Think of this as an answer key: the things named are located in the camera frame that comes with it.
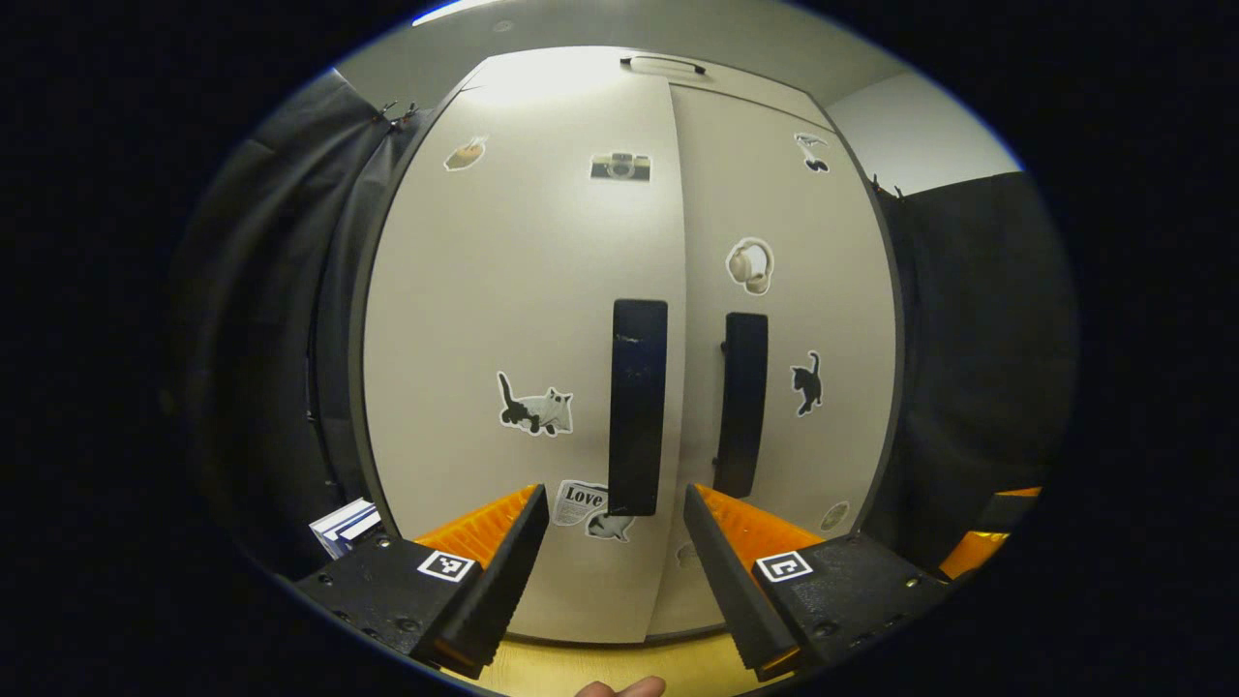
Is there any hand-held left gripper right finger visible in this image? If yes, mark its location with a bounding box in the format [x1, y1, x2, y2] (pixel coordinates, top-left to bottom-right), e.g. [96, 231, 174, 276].
[684, 482, 952, 682]

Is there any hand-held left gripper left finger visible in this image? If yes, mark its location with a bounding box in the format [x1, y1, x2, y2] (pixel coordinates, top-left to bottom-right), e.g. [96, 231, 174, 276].
[290, 482, 550, 681]

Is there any white grey cabinet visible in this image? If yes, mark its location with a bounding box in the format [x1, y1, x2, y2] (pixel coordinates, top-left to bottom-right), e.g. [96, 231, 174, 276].
[348, 45, 911, 648]

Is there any white cabinet door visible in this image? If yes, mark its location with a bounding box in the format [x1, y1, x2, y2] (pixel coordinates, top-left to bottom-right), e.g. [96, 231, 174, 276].
[647, 82, 906, 640]
[363, 48, 688, 645]

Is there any white cabinet drawer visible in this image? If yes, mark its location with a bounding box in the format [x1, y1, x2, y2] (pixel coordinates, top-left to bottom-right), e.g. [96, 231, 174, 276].
[465, 45, 829, 103]

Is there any white blue book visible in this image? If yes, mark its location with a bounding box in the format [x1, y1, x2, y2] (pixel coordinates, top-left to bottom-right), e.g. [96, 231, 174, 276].
[324, 508, 381, 553]

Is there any black backdrop cloth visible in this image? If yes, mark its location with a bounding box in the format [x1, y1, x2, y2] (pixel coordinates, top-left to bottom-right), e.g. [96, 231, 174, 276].
[165, 68, 1080, 582]

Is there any black door handle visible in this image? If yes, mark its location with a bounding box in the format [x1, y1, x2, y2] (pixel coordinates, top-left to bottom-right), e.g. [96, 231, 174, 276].
[713, 312, 770, 500]
[608, 298, 670, 517]

